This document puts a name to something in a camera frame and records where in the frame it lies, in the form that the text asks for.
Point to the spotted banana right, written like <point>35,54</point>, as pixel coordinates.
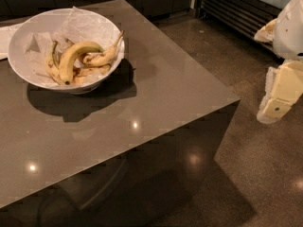
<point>101,59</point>

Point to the large yellow banana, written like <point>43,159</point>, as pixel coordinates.
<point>71,54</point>

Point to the white ceramic bowl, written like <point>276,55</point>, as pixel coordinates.
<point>19,48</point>

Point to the spotted banana bottom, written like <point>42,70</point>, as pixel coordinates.
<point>85,75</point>

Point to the white napkin on table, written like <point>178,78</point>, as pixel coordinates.
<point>6,33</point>

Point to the spotted banana left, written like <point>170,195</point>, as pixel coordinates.
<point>52,64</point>

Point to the dark refrigerator with vent grille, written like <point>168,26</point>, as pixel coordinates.
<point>245,16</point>

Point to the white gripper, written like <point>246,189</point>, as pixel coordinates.
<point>290,32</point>

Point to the white paper bowl liner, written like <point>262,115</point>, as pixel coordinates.
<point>82,24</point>

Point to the spotted banana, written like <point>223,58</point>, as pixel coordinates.
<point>101,59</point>
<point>85,75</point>
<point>52,64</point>

